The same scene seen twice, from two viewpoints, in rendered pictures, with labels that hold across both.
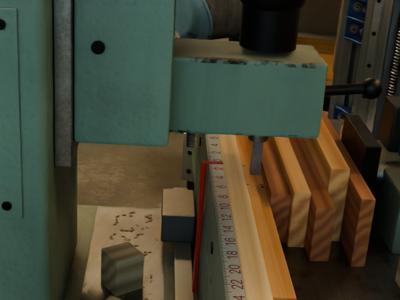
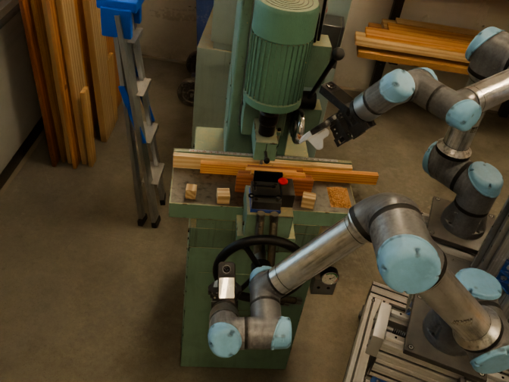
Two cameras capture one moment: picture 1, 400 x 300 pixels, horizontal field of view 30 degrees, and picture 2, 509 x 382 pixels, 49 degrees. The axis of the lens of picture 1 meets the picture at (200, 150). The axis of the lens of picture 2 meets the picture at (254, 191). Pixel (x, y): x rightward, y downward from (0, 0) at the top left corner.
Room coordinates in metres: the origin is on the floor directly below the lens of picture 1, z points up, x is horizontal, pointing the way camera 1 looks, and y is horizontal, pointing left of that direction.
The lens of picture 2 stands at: (0.53, -1.52, 2.07)
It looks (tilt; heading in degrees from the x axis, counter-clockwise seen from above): 40 degrees down; 85
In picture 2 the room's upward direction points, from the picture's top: 9 degrees clockwise
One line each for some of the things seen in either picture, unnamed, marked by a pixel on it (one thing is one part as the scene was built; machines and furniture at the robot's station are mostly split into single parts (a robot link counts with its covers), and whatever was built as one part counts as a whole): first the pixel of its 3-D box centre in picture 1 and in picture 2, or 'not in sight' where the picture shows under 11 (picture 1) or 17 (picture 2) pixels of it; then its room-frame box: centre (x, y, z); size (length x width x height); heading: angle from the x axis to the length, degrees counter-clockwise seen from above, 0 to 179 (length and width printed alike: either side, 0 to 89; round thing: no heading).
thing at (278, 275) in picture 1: (241, 160); (290, 172); (0.76, -0.05, 0.92); 0.60 x 0.02 x 0.04; 4
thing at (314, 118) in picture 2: not in sight; (305, 118); (0.80, 0.14, 1.02); 0.09 x 0.07 x 0.12; 4
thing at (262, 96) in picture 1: (240, 94); (264, 141); (0.66, -0.03, 1.03); 0.14 x 0.07 x 0.09; 94
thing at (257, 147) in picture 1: (256, 149); not in sight; (0.66, -0.05, 0.97); 0.01 x 0.01 x 0.05; 4
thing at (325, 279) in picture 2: not in sight; (329, 276); (0.93, -0.25, 0.65); 0.06 x 0.04 x 0.08; 4
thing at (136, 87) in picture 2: not in sight; (136, 117); (0.11, 0.68, 0.58); 0.27 x 0.25 x 1.16; 176
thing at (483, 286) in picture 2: not in sight; (472, 297); (1.21, -0.57, 0.98); 0.13 x 0.12 x 0.14; 93
